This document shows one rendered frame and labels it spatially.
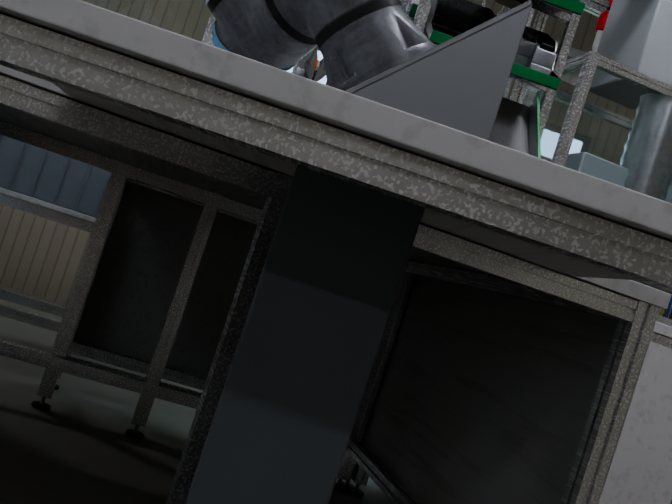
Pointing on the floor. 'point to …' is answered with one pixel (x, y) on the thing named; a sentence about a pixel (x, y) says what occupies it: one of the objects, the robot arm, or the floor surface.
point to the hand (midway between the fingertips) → (313, 76)
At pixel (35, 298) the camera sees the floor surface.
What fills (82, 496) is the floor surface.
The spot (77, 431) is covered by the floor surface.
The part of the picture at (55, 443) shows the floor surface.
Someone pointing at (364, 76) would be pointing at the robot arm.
